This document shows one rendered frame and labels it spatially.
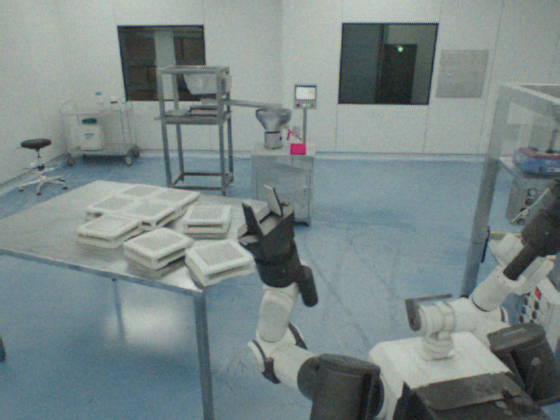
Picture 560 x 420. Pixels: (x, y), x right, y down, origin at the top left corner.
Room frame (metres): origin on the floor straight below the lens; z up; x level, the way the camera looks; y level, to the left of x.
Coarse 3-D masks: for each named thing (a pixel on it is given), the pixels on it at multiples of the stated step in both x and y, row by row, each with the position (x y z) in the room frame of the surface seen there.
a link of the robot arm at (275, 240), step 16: (288, 208) 0.75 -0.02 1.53; (272, 224) 0.72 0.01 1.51; (288, 224) 0.74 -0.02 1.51; (240, 240) 0.70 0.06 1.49; (256, 240) 0.69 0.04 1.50; (272, 240) 0.72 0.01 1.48; (288, 240) 0.75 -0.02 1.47; (256, 256) 0.75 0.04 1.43; (272, 256) 0.72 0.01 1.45; (288, 256) 0.74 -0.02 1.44; (272, 272) 0.73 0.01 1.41; (288, 272) 0.74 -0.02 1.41
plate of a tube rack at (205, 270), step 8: (224, 240) 1.94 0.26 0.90; (232, 240) 1.94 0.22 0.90; (192, 248) 1.86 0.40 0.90; (240, 248) 1.86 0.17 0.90; (192, 256) 1.78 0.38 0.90; (248, 256) 1.78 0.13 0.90; (200, 264) 1.70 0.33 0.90; (216, 264) 1.70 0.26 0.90; (224, 264) 1.70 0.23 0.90; (232, 264) 1.70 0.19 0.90; (240, 264) 1.72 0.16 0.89; (208, 272) 1.64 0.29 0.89; (216, 272) 1.66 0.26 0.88
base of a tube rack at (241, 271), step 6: (186, 258) 1.84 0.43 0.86; (192, 264) 1.78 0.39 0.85; (246, 264) 1.78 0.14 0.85; (192, 270) 1.76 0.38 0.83; (198, 270) 1.73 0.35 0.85; (234, 270) 1.73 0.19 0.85; (240, 270) 1.73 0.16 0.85; (246, 270) 1.73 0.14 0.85; (252, 270) 1.75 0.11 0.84; (198, 276) 1.69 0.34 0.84; (210, 276) 1.68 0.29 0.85; (216, 276) 1.68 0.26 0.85; (222, 276) 1.68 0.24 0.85; (228, 276) 1.69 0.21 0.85; (234, 276) 1.70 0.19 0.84; (240, 276) 1.72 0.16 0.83; (204, 282) 1.63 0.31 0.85; (210, 282) 1.65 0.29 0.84; (216, 282) 1.66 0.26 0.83
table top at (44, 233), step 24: (72, 192) 2.86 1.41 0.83; (96, 192) 2.86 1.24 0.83; (24, 216) 2.43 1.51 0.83; (48, 216) 2.43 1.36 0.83; (72, 216) 2.43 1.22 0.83; (240, 216) 2.43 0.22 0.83; (0, 240) 2.09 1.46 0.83; (24, 240) 2.09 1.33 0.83; (48, 240) 2.09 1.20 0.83; (72, 240) 2.09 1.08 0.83; (216, 240) 2.10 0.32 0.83; (48, 264) 1.89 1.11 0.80; (72, 264) 1.84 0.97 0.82; (96, 264) 1.83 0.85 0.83; (120, 264) 1.83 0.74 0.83; (168, 264) 1.83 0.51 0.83; (168, 288) 1.66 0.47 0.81; (192, 288) 1.62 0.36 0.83
